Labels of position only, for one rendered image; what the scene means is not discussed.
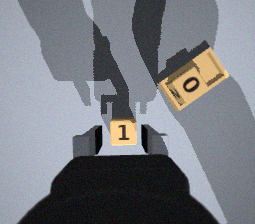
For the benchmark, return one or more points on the tan number cube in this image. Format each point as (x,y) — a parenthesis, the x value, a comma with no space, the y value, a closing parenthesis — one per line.
(187,86)
(123,131)

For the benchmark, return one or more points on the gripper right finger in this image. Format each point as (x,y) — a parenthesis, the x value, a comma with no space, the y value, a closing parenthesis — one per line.
(152,141)

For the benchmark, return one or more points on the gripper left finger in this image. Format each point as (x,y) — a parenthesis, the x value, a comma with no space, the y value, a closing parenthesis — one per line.
(89,143)

